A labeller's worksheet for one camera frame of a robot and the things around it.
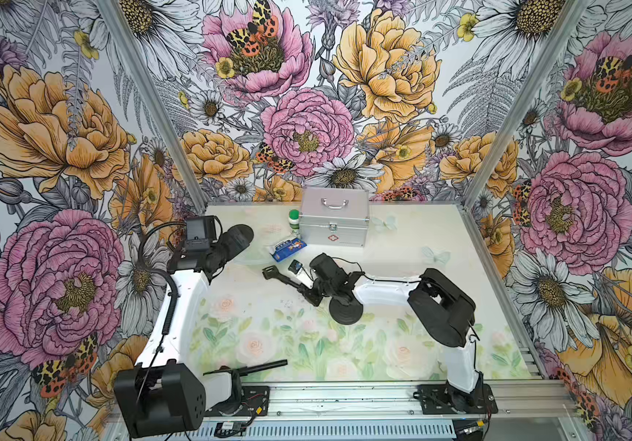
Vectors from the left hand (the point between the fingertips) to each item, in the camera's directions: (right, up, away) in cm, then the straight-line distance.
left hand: (235, 253), depth 81 cm
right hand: (+19, -13, +10) cm, 26 cm away
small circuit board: (+1, -45, -9) cm, 46 cm away
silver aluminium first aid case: (+30, +11, +15) cm, 35 cm away
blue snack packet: (+12, 0, +23) cm, 26 cm away
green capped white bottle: (+15, +11, +21) cm, 28 cm away
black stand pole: (0, -35, +1) cm, 35 cm away
